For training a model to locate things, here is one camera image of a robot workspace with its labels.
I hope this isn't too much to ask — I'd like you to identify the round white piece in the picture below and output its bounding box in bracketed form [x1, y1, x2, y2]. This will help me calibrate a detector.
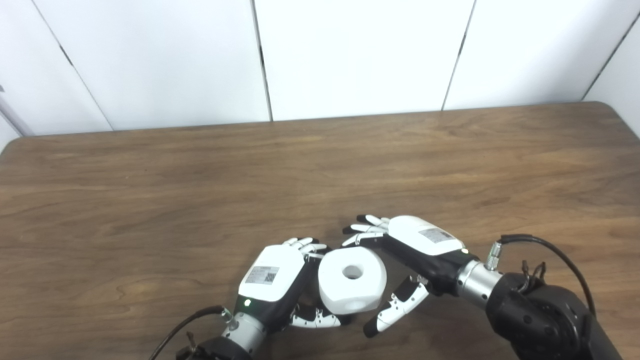
[318, 246, 388, 316]

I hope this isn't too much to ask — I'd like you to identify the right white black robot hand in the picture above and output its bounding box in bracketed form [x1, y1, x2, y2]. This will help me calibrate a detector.
[342, 214, 473, 339]

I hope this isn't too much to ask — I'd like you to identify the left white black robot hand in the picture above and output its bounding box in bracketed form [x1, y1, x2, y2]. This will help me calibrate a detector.
[235, 237, 351, 331]

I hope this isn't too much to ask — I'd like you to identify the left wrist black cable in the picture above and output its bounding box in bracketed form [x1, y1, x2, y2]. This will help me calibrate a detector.
[148, 305, 233, 360]

